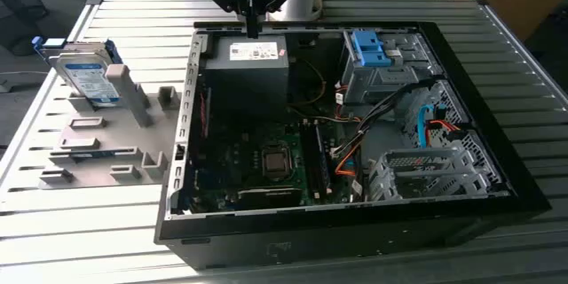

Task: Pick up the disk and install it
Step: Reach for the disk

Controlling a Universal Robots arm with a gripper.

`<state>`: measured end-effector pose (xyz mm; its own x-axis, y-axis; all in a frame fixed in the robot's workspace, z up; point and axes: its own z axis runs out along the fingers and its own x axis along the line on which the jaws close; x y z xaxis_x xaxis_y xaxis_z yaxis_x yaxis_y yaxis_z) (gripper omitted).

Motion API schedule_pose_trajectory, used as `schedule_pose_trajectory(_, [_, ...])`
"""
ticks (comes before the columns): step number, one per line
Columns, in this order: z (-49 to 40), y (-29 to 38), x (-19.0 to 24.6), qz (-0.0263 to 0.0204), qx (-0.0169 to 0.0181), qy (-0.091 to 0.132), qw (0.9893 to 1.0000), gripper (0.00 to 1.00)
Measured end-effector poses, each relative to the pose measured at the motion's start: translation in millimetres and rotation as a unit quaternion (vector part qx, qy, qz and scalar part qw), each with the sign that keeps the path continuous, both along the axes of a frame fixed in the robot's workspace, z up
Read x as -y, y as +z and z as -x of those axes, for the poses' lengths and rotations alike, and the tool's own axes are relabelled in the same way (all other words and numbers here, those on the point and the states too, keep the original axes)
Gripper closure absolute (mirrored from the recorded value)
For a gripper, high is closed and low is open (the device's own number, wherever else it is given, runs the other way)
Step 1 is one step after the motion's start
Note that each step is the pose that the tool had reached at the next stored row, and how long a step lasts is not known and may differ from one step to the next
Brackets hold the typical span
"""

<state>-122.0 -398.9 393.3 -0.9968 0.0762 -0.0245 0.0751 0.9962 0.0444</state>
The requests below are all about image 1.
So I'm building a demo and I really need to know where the metal disk bay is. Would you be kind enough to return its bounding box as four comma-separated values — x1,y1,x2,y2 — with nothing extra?
366,146,494,202

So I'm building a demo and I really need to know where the black cable bundle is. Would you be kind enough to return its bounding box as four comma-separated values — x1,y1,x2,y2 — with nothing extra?
352,80,434,138

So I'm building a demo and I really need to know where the CPU socket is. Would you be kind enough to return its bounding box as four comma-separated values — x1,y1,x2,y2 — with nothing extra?
259,144,295,180

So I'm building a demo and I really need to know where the grey power supply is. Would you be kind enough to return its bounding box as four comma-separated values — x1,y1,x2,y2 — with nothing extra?
202,34,292,118

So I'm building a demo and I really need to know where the CPU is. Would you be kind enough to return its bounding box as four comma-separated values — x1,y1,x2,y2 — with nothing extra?
264,152,288,170

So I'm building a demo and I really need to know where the RAM stick on rack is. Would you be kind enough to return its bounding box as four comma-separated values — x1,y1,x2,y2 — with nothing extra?
71,150,116,160

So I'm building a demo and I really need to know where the blue wire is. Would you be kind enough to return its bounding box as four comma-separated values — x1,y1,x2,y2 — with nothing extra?
418,106,447,148

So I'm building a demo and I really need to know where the orange wire by motherboard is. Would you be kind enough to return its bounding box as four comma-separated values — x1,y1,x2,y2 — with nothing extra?
335,150,356,177

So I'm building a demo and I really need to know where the grey parts rack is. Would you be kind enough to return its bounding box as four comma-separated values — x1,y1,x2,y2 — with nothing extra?
38,64,183,190

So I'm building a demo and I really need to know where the yellow wire loop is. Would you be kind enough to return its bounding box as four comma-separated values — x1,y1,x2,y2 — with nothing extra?
288,59,328,107

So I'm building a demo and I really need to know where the orange red wire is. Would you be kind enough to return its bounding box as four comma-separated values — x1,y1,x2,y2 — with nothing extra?
426,119,463,142

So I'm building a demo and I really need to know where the black RAM slot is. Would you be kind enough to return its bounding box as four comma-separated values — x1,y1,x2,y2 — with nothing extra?
299,120,323,200

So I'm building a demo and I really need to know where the green motherboard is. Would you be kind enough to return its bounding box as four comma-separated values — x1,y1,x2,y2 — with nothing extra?
190,120,356,213

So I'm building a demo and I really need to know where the blue plastic drive latch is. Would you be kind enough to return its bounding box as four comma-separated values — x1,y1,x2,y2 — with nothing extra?
350,31,395,67

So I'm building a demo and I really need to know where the black mesh wastebasket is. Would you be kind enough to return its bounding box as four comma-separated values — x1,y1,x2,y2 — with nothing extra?
0,0,50,56

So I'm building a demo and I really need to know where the black PC case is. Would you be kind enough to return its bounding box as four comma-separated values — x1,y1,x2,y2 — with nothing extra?
152,21,554,270

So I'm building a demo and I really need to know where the hard disk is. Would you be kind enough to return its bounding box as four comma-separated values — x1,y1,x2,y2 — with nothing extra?
31,36,126,109

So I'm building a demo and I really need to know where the white floor cable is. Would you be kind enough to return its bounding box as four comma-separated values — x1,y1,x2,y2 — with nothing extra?
0,70,48,77

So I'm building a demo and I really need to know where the metal optical drive cage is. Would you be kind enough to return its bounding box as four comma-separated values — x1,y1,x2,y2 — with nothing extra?
342,31,444,105

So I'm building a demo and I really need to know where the black graphics card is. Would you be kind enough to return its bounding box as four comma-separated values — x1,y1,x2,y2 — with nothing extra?
238,187,303,210

